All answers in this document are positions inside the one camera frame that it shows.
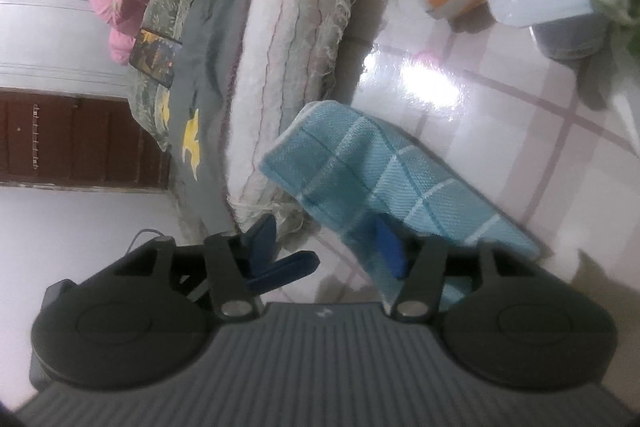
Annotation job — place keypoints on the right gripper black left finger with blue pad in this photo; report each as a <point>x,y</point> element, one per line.
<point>241,268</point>

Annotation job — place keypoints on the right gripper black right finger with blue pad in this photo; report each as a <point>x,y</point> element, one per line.
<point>418,262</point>

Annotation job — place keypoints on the blue checked towel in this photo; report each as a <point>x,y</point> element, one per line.
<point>346,169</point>

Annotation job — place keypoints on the checked cartoon bed sheet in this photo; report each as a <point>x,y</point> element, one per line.
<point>529,133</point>

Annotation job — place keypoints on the dark patterned book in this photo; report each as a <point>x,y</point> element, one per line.
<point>154,55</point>

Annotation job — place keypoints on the brown wooden door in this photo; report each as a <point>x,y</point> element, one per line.
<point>71,141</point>

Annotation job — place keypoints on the grey cylindrical cup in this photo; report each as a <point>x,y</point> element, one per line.
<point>571,38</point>

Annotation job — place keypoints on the grey sheet yellow print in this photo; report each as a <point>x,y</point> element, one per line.
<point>187,112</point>

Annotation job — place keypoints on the white frayed blanket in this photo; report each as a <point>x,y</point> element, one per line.
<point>289,49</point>

